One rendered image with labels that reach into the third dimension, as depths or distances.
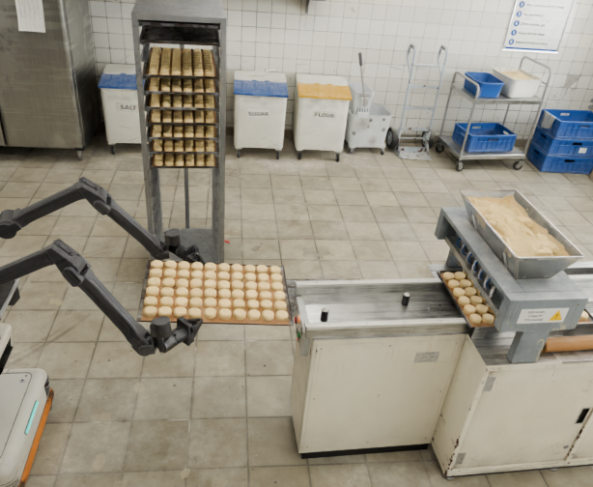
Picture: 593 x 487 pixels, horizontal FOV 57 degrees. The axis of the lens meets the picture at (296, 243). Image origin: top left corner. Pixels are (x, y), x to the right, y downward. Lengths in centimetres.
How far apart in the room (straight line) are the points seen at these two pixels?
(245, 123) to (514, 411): 395
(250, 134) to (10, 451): 390
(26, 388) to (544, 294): 238
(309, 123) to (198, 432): 360
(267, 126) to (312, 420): 364
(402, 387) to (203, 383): 119
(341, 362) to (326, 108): 367
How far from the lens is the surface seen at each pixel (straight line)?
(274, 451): 297
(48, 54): 544
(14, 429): 287
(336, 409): 265
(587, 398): 288
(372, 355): 243
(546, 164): 670
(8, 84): 564
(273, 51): 614
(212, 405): 315
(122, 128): 580
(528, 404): 273
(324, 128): 575
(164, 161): 346
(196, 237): 419
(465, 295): 264
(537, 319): 233
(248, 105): 560
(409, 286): 264
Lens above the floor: 239
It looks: 33 degrees down
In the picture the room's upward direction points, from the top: 5 degrees clockwise
